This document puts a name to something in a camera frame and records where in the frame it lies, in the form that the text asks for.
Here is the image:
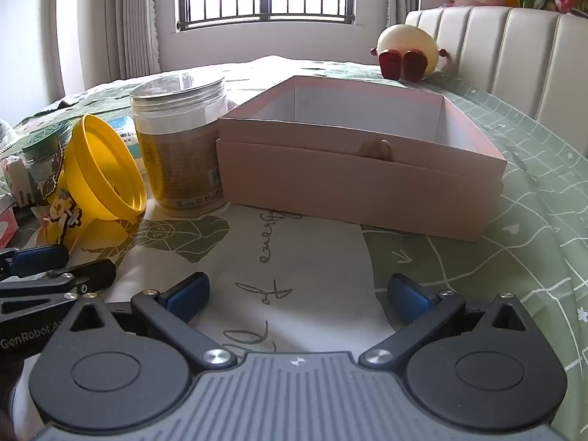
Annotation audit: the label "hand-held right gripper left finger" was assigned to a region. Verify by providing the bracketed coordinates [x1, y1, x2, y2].
[67, 272, 236, 369]

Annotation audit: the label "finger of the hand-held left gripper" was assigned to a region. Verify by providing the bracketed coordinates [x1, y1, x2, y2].
[0, 258, 116, 306]
[0, 244, 69, 281]

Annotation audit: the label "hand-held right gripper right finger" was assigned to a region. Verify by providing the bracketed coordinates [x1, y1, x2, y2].
[358, 273, 529, 369]

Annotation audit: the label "pink cardboard box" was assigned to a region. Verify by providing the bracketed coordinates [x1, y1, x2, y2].
[216, 76, 508, 243]

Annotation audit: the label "red white packet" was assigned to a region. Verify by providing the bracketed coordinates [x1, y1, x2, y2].
[0, 204, 20, 248]

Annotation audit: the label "green lid glass jar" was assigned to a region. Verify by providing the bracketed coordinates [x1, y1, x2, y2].
[21, 122, 72, 207]

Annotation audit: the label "yellow plastic cup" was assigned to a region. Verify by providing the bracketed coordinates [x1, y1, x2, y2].
[37, 115, 148, 246]

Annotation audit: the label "green printed bed sheet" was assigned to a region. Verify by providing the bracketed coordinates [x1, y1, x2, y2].
[0, 55, 588, 441]

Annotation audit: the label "blue white tissue packet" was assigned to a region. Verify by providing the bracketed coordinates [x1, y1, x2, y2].
[109, 115, 148, 176]

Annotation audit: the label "clear plastic jar brown label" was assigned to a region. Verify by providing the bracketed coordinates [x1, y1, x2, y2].
[129, 73, 228, 218]

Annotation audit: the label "grey pleated curtain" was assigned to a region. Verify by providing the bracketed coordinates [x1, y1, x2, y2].
[57, 0, 161, 97]

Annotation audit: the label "cream round plush red feet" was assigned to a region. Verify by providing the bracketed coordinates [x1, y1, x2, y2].
[370, 24, 453, 82]

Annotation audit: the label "cream padded headboard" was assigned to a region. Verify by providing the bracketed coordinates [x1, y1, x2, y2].
[404, 6, 588, 152]

